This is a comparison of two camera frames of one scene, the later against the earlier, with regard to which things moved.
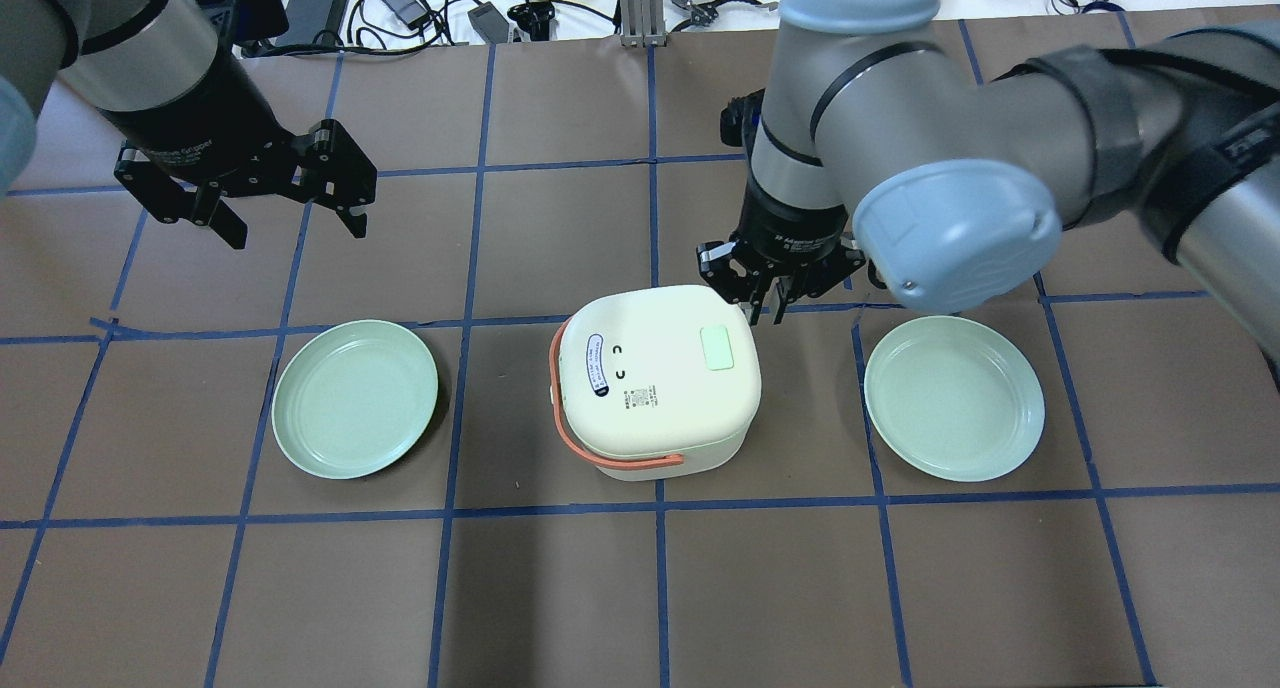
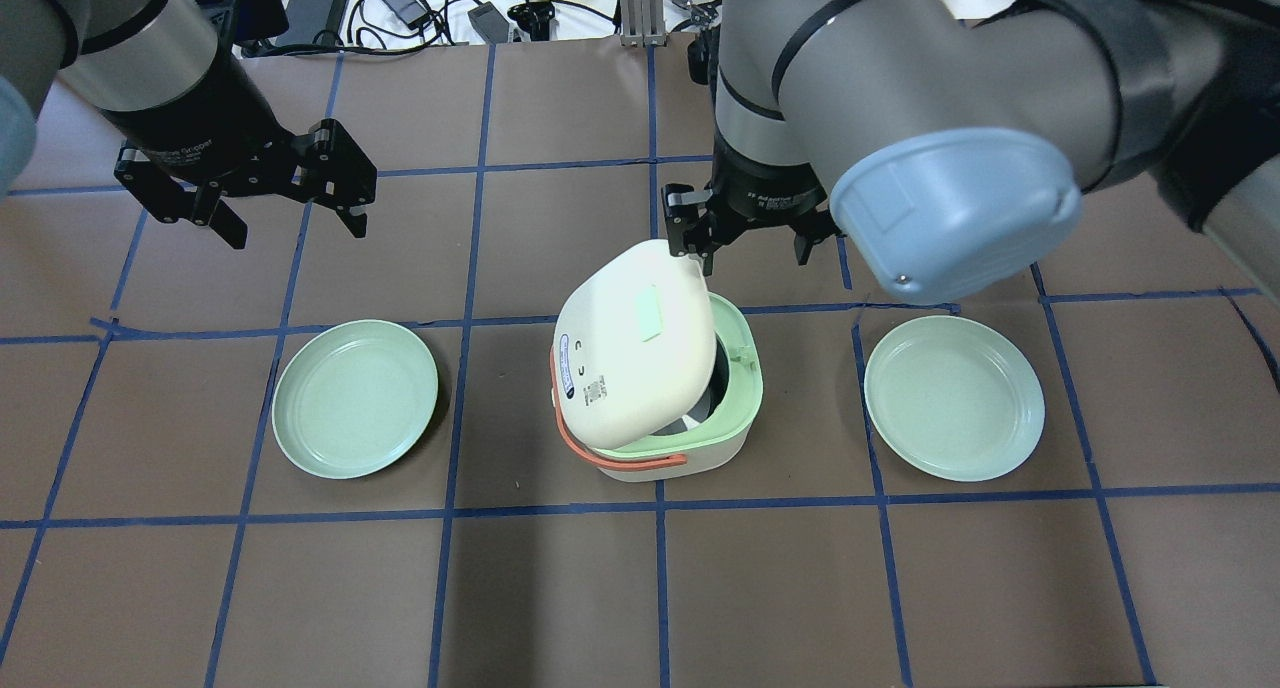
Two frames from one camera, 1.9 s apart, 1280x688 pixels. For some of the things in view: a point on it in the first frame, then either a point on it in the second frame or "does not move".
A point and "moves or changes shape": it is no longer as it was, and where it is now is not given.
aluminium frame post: (642, 7) does not move
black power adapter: (410, 11) does not move
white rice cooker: (657, 385) moves or changes shape
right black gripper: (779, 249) to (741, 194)
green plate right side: (955, 397) does not move
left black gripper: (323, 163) does not move
